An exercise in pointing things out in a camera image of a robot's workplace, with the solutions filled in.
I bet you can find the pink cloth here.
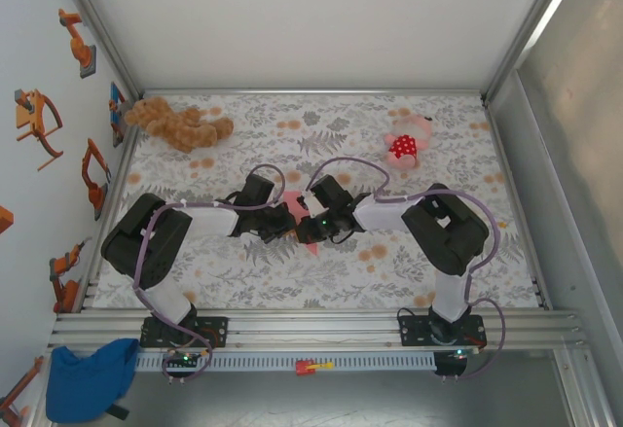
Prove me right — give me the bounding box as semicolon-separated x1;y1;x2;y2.
283;191;320;257

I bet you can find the pink plush doll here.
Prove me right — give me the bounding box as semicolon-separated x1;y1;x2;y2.
383;114;434;172

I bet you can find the floral tablecloth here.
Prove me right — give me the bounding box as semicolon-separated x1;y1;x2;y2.
92;91;542;311

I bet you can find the brown teddy bear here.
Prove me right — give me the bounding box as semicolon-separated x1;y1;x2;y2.
124;96;235;155

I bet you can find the red yellow connector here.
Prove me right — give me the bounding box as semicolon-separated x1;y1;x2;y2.
295;358;336;377

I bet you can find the circuit board with green light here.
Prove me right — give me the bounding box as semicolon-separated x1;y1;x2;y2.
166;347;211;368
434;347;481;378

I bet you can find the blue orange robot sticker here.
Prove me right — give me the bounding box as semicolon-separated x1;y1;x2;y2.
109;81;128;149

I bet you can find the blue cloth cap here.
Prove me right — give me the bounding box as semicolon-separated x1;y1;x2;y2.
45;338;140;424

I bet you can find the orange gripper sticker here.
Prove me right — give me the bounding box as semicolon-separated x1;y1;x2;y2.
13;89;65;171

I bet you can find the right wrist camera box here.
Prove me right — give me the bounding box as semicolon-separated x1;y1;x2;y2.
300;193;326;218

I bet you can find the aluminum mounting rail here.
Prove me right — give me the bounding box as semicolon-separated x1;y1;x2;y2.
48;307;588;350

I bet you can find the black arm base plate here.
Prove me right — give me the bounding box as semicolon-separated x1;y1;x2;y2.
139;316;230;349
397;314;487;348

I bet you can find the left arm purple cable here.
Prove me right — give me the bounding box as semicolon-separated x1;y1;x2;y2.
133;162;287;385

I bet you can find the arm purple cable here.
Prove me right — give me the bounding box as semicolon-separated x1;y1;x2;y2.
133;162;287;385
309;157;510;382

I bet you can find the aluminum back rail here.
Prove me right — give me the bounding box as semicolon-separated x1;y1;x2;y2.
143;88;484;98

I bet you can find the slotted white cable duct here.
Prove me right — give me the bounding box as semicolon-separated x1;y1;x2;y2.
134;352;437;373

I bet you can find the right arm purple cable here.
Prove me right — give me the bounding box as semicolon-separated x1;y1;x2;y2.
309;157;510;382

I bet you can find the aluminum frame post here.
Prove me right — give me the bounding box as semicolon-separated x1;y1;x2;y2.
51;0;145;102
479;0;585;107

